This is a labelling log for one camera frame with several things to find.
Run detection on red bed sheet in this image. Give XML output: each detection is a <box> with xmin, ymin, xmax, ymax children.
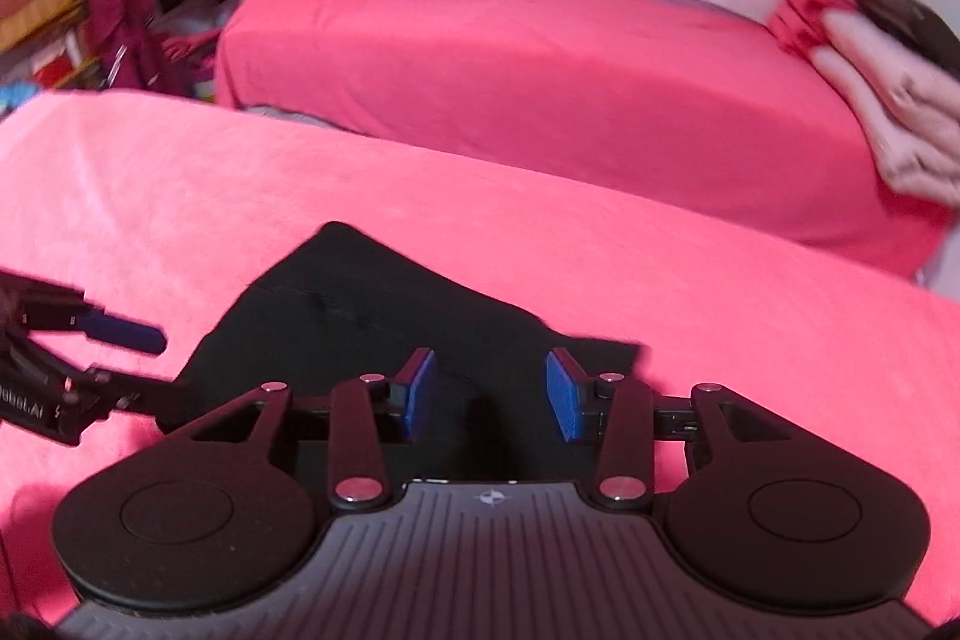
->
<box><xmin>215</xmin><ymin>0</ymin><xmax>953</xmax><ymax>276</ymax></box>

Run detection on black garment on quilt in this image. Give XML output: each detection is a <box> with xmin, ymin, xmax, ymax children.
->
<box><xmin>854</xmin><ymin>0</ymin><xmax>960</xmax><ymax>78</ymax></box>

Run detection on hanging maroon clothes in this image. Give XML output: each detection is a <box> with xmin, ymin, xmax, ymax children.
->
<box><xmin>86</xmin><ymin>0</ymin><xmax>220</xmax><ymax>101</ymax></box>

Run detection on wooden shelf with clutter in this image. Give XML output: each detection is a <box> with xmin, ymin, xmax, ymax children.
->
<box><xmin>2</xmin><ymin>0</ymin><xmax>91</xmax><ymax>89</ymax></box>

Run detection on folded pink quilt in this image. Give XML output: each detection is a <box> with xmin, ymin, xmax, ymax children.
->
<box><xmin>809</xmin><ymin>8</ymin><xmax>958</xmax><ymax>209</ymax></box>

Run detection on black pants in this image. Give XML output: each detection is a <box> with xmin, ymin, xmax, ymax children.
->
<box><xmin>158</xmin><ymin>223</ymin><xmax>641</xmax><ymax>482</ymax></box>

